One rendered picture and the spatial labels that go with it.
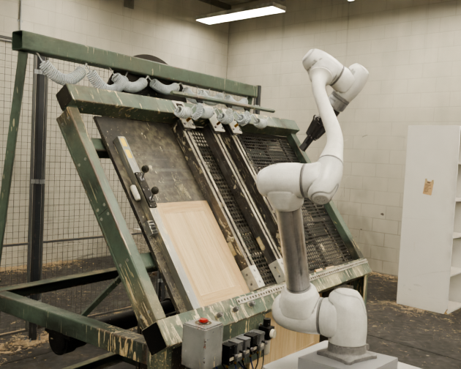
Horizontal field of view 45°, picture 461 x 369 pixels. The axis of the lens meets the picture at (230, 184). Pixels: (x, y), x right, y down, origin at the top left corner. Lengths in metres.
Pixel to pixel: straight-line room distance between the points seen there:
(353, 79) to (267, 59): 7.20
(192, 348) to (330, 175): 0.87
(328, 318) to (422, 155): 4.37
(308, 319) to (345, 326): 0.16
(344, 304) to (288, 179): 0.58
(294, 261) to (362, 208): 6.20
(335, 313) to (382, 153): 6.09
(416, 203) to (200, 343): 4.63
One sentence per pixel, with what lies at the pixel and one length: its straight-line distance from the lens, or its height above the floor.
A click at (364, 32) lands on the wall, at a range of 8.68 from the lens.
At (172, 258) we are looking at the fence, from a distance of 2.62.
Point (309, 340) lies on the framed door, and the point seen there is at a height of 0.35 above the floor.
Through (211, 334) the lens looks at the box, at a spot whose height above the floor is 0.90.
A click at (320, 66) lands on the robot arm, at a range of 2.38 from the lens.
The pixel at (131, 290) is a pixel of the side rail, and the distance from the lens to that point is 2.47.
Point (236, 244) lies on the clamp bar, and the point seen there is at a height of 1.13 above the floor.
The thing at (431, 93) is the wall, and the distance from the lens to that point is 8.07.
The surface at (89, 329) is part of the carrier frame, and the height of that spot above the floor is 0.77.
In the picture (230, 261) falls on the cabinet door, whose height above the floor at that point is 1.05.
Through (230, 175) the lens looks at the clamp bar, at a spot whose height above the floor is 1.49.
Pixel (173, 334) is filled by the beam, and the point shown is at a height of 0.85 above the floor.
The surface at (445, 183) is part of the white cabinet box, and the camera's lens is 6.42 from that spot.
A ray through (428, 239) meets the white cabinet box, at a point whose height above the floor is 0.79.
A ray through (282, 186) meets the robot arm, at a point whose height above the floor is 1.50.
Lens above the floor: 1.61
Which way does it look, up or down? 3 degrees down
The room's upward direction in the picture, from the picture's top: 3 degrees clockwise
